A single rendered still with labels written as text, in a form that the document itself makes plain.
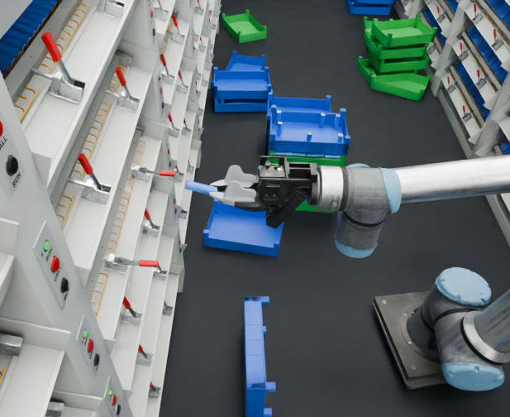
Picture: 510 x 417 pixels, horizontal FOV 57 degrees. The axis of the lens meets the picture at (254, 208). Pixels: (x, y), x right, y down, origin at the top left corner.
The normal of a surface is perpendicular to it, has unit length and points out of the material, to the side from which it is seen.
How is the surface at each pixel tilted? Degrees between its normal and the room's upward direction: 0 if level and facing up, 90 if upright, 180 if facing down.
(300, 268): 0
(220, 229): 0
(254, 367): 0
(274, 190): 89
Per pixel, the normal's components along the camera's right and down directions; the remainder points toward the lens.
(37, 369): 0.40, -0.64
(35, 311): -0.01, 0.71
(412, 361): 0.07, -0.72
